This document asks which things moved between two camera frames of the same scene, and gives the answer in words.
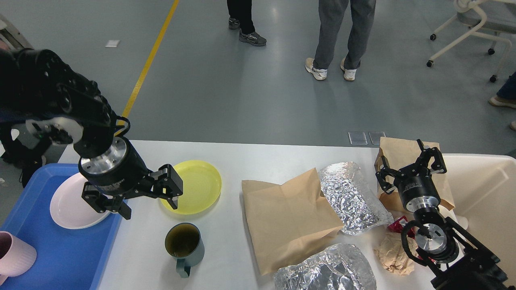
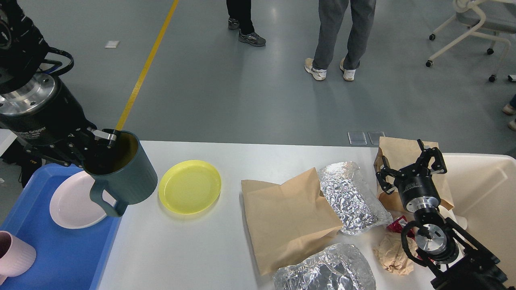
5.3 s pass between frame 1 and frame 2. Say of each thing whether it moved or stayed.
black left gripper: moved
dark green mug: moved
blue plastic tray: stayed
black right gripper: stayed
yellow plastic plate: stayed
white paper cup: stayed
